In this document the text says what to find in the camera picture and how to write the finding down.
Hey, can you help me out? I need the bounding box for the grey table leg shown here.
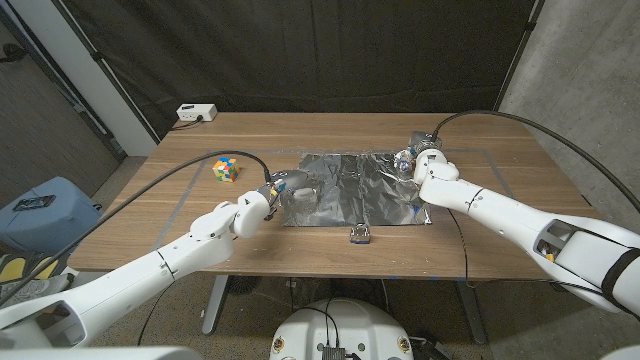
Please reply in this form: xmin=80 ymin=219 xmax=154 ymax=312
xmin=454 ymin=279 xmax=489 ymax=346
xmin=201 ymin=274 xmax=230 ymax=336

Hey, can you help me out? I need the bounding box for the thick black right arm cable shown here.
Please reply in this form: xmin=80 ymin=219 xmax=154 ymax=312
xmin=430 ymin=109 xmax=640 ymax=214

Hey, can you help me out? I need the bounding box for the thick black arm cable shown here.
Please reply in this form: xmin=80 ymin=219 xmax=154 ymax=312
xmin=430 ymin=109 xmax=640 ymax=214
xmin=0 ymin=149 xmax=274 ymax=306

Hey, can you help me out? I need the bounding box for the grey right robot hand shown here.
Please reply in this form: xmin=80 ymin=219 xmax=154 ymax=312
xmin=393 ymin=130 xmax=444 ymax=174

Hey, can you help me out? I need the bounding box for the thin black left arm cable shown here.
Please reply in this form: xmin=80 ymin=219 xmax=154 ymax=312
xmin=137 ymin=282 xmax=174 ymax=346

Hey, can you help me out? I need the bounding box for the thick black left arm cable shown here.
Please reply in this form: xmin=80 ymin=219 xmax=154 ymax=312
xmin=0 ymin=149 xmax=274 ymax=306

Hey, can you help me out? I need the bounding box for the white robot shoulder cover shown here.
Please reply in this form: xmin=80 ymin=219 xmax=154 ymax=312
xmin=0 ymin=345 xmax=204 ymax=360

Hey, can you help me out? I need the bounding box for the small foil-wrapped object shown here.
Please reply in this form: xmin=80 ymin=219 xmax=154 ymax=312
xmin=349 ymin=223 xmax=372 ymax=245

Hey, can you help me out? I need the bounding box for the black power strip cable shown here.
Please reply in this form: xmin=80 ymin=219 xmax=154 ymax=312
xmin=169 ymin=115 xmax=204 ymax=132

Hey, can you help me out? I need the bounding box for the grey tape outline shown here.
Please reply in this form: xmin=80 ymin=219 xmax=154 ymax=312
xmin=144 ymin=147 xmax=566 ymax=281

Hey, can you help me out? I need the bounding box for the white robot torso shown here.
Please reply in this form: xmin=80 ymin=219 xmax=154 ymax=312
xmin=268 ymin=298 xmax=415 ymax=360

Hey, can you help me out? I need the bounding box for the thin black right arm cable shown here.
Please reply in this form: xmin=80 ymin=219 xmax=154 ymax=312
xmin=446 ymin=207 xmax=601 ymax=297

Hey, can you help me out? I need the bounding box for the black torso cable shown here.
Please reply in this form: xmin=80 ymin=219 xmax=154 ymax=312
xmin=294 ymin=299 xmax=342 ymax=347

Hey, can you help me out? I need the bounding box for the white power strip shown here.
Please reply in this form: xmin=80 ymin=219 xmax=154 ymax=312
xmin=175 ymin=103 xmax=219 ymax=123

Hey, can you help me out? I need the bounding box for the blue plastic container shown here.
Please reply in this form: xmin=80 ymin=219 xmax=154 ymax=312
xmin=0 ymin=176 xmax=104 ymax=254

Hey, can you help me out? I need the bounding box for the colourful cube toy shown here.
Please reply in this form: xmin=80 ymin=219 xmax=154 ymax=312
xmin=212 ymin=156 xmax=242 ymax=184

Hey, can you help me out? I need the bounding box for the black backdrop stand pole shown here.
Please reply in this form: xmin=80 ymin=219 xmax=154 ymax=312
xmin=492 ymin=0 xmax=546 ymax=114
xmin=52 ymin=0 xmax=161 ymax=144

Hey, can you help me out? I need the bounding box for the aluminum foil sheet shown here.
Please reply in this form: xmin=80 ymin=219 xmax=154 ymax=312
xmin=279 ymin=152 xmax=434 ymax=229

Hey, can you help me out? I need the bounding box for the black slipper yellow insole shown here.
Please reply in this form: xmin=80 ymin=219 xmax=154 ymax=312
xmin=32 ymin=257 xmax=59 ymax=281
xmin=0 ymin=257 xmax=26 ymax=284

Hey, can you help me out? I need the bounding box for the grey sneaker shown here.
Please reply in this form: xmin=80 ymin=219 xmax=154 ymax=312
xmin=0 ymin=274 xmax=71 ymax=304

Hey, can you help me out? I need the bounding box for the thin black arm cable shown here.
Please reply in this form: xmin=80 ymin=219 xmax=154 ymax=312
xmin=446 ymin=207 xmax=601 ymax=297
xmin=137 ymin=282 xmax=174 ymax=346

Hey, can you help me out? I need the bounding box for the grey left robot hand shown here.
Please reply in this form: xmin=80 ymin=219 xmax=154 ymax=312
xmin=259 ymin=168 xmax=321 ymax=211

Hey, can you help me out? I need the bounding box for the black ribbed round object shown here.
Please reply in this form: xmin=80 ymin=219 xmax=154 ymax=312
xmin=227 ymin=275 xmax=261 ymax=296

